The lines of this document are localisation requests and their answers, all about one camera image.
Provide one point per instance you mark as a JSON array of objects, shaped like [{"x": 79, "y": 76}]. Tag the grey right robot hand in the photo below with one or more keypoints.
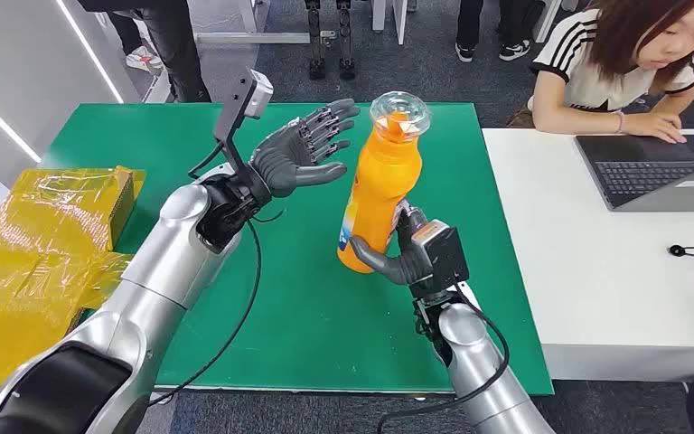
[{"x": 404, "y": 263}]

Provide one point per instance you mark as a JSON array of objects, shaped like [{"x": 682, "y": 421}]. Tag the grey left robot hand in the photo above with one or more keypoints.
[{"x": 284, "y": 162}]

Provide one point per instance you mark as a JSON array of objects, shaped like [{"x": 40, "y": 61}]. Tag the orange detergent bottle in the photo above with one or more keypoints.
[{"x": 380, "y": 180}]

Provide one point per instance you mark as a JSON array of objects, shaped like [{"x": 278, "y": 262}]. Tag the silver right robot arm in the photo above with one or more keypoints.
[{"x": 479, "y": 365}]

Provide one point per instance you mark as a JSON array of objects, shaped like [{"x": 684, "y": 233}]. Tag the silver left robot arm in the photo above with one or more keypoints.
[{"x": 155, "y": 269}]

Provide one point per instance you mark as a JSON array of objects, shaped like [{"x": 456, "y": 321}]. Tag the green table mat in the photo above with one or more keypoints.
[{"x": 311, "y": 311}]

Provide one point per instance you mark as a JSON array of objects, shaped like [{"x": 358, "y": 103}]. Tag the black robot legs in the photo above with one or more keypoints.
[{"x": 317, "y": 42}]

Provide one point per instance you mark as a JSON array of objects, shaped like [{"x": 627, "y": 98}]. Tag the standing person in dark trousers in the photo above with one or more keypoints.
[{"x": 170, "y": 48}]

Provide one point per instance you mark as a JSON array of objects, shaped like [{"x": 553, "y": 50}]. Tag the white furniture leg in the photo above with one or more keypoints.
[{"x": 399, "y": 18}]

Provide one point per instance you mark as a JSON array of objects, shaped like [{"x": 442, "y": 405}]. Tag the white desk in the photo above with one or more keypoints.
[{"x": 598, "y": 269}]

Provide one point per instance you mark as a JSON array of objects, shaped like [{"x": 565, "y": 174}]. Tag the standing person with black shoes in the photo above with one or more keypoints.
[{"x": 473, "y": 24}]

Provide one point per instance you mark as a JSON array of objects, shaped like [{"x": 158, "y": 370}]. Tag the yellow film wrapped cardboard box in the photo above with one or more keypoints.
[{"x": 42, "y": 251}]

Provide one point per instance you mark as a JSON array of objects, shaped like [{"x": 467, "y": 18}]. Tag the dark grey laptop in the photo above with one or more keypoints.
[{"x": 652, "y": 170}]

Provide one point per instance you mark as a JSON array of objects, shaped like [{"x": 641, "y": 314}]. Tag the seated person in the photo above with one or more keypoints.
[{"x": 598, "y": 66}]

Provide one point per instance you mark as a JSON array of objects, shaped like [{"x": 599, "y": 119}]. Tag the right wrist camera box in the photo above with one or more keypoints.
[{"x": 443, "y": 254}]

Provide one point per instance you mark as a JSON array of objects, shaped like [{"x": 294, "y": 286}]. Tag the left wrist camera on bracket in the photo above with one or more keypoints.
[{"x": 236, "y": 114}]

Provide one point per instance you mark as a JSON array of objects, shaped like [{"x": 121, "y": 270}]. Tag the white table frame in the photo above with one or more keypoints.
[{"x": 245, "y": 37}]

